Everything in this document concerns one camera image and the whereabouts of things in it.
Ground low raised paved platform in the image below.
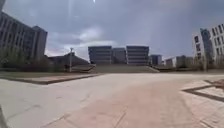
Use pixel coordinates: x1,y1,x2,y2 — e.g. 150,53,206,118
0,71,102,86

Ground dark banded building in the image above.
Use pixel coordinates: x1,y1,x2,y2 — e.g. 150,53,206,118
87,45,150,66

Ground large grey building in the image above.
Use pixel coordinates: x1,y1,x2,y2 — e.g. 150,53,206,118
0,11,49,64

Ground white building with windows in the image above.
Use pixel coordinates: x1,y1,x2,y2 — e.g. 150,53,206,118
191,23,224,68

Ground low dark building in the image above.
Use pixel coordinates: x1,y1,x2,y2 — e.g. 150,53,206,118
48,52,96,73

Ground pale stone paved plaza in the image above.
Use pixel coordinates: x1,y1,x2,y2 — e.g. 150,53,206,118
0,72,224,128

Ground row of trees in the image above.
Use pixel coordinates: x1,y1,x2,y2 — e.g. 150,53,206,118
0,46,64,73

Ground distant buildings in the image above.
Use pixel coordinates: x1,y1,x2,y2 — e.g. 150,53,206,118
148,54,195,70

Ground wide stone steps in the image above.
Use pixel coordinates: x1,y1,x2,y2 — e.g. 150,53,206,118
88,64,161,75

